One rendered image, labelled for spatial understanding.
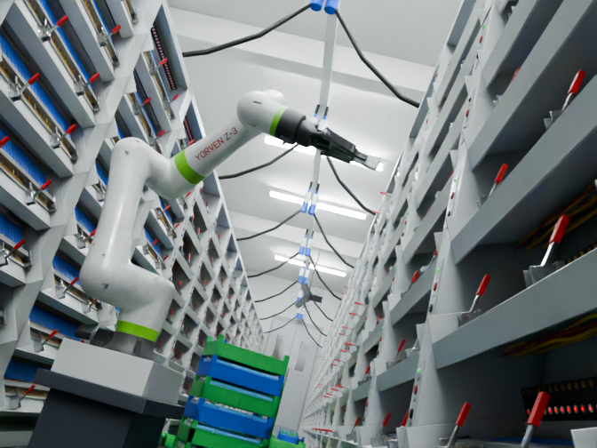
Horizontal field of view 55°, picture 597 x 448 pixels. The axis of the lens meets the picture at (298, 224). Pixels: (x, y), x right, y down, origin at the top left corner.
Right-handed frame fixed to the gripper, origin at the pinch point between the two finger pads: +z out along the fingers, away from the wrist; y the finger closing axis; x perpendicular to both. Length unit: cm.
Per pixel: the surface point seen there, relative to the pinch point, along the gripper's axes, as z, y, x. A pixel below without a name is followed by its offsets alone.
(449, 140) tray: 17.8, 12.6, 8.6
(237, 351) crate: -18, -80, -56
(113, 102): -93, -35, -3
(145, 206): -90, -103, -16
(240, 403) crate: -8, -82, -72
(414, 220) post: 19.8, -30.3, 3.0
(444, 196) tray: 21.7, 20.8, -10.2
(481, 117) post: 20.7, 39.7, 0.0
